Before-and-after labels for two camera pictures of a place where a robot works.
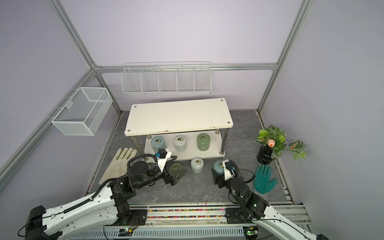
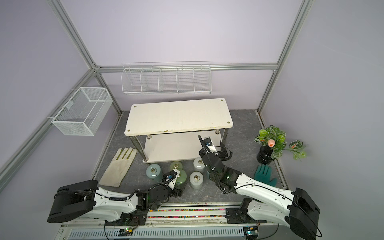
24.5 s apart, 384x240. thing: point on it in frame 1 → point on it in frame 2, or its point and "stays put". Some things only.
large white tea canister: (197, 165) → (196, 179)
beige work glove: (119, 167) stays put
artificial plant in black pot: (271, 140) stays put
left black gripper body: (154, 176) → (175, 192)
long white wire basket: (166, 78) stays put
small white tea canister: (180, 142) → (199, 165)
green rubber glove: (263, 182) stays put
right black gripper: (217, 178) → (223, 156)
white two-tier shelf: (192, 128) stays put
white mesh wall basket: (83, 114) stays put
